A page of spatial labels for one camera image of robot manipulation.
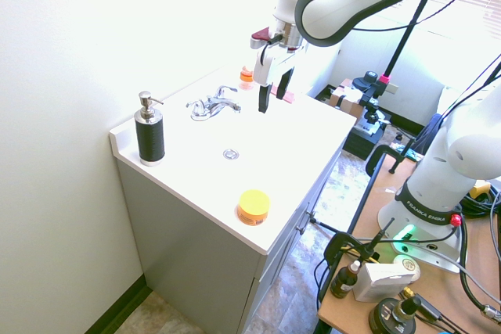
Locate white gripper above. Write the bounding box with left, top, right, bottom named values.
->
left=252, top=43, right=307, bottom=115

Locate red flat bar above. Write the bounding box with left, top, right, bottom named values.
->
left=272, top=85, right=297, bottom=104

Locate brown cardboard box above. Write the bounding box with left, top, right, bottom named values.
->
left=330, top=78, right=367, bottom=116

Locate white sink countertop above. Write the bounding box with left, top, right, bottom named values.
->
left=109, top=63, right=358, bottom=254

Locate black drawer stack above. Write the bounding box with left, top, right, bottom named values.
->
left=342, top=125, right=381, bottom=161

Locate yellow lidded orange jar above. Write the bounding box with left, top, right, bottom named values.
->
left=236, top=189, right=272, bottom=228

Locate black c-clamp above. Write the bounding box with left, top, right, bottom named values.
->
left=366, top=145, right=410, bottom=179

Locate black chrome soap dispenser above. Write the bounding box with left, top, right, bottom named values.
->
left=133, top=90, right=167, bottom=167

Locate black table clamp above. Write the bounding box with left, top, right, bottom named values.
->
left=323, top=217, right=395, bottom=272

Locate grey vanity cabinet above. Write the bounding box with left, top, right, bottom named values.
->
left=114, top=142, right=345, bottom=334

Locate dark brown dropper bottle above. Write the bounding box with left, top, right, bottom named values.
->
left=330, top=260, right=361, bottom=300

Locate white box device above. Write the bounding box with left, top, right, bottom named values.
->
left=352, top=262, right=416, bottom=303

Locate round white tin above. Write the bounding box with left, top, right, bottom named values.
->
left=392, top=254, right=421, bottom=278

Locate wooden table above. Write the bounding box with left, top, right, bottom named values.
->
left=316, top=153, right=501, bottom=334

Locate yellow black tool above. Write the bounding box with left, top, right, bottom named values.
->
left=469, top=180, right=495, bottom=203

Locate black round puck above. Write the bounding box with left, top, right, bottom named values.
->
left=369, top=296, right=418, bottom=334

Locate red wrist camera mount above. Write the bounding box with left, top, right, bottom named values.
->
left=250, top=26, right=283, bottom=50

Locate chrome two-handle faucet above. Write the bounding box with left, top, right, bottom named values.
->
left=185, top=84, right=242, bottom=122

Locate cabinet door handle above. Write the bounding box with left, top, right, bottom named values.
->
left=296, top=201, right=312, bottom=234

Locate black camera stand pole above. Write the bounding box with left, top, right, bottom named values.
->
left=378, top=0, right=434, bottom=88

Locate black cable bundle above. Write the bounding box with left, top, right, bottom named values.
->
left=457, top=189, right=501, bottom=229

